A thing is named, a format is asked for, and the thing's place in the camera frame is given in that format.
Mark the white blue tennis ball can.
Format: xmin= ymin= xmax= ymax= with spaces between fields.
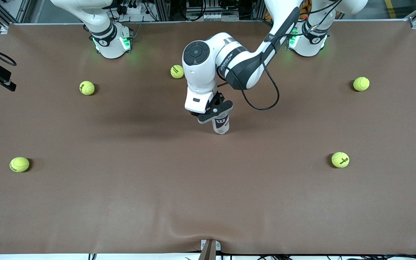
xmin=212 ymin=115 xmax=230 ymax=135

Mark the yellow-green tennis ball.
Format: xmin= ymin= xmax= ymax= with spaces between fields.
xmin=79 ymin=81 xmax=95 ymax=96
xmin=353 ymin=77 xmax=370 ymax=92
xmin=9 ymin=156 xmax=30 ymax=173
xmin=170 ymin=64 xmax=185 ymax=79
xmin=331 ymin=152 xmax=350 ymax=168

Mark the brown table mat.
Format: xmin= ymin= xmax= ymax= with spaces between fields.
xmin=0 ymin=21 xmax=416 ymax=255

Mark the pile of orange bags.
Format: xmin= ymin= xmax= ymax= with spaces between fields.
xmin=265 ymin=0 xmax=309 ymax=21

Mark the white power strip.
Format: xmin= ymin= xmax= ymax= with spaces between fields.
xmin=119 ymin=3 xmax=147 ymax=17

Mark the aluminium frame post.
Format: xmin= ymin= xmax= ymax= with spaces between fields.
xmin=154 ymin=0 xmax=172 ymax=21
xmin=251 ymin=0 xmax=266 ymax=20

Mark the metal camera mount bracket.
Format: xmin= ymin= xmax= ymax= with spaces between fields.
xmin=200 ymin=239 xmax=221 ymax=260

